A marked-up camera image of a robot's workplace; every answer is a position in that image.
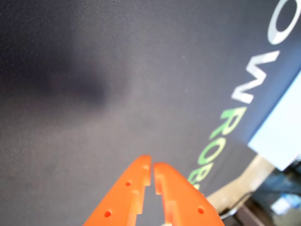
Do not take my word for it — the white open cardboard box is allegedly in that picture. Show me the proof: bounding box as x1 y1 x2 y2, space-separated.
247 68 301 172

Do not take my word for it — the dark mat with WOWROBO print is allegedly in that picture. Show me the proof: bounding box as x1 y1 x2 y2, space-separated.
0 0 301 226

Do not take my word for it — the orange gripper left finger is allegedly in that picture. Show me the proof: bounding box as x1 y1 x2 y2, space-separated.
82 154 152 226

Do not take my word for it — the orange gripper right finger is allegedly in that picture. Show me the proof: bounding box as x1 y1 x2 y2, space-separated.
153 161 226 226

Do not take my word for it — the blue white blurry object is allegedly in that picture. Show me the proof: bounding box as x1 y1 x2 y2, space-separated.
269 192 301 215

